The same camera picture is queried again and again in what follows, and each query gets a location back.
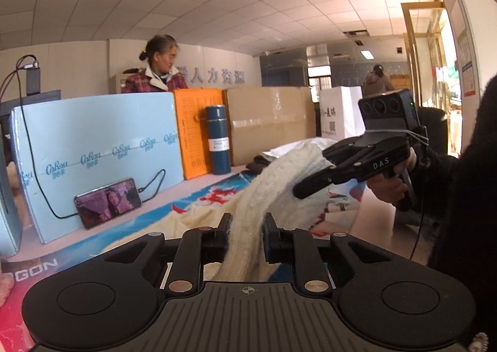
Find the cream knitted sweater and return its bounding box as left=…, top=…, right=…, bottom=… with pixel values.
left=102, top=139, right=366, bottom=283

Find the black smartphone playing video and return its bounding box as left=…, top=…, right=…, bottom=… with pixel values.
left=74, top=179, right=142, bottom=229

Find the large light blue carton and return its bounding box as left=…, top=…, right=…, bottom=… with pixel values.
left=11, top=92, right=184, bottom=244

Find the person in background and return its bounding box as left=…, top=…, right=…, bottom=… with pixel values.
left=363, top=64, right=396, bottom=97

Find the orange cardboard box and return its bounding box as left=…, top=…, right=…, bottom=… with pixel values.
left=174, top=89, right=223, bottom=180

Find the pink knitted sweater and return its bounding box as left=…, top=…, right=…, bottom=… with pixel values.
left=0, top=272, right=15, bottom=307

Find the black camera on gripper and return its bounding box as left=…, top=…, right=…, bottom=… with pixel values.
left=358, top=89, right=426, bottom=137

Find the black phone charging cable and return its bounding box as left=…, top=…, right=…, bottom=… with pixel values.
left=0, top=53, right=167, bottom=221

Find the white carton with characters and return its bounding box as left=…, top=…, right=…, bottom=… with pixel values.
left=319, top=86, right=365, bottom=142

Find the dark blue vacuum bottle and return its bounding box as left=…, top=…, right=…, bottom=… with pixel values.
left=200, top=105, right=231, bottom=175

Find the woman in plaid jacket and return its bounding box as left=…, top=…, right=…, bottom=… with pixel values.
left=121, top=35, right=188, bottom=94

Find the black power adapter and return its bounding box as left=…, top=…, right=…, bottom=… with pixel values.
left=24, top=61, right=40, bottom=96

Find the brown cardboard box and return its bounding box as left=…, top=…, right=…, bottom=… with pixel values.
left=224, top=87, right=316, bottom=166

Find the operator right hand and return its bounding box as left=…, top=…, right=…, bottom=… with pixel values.
left=367, top=148, right=417, bottom=206

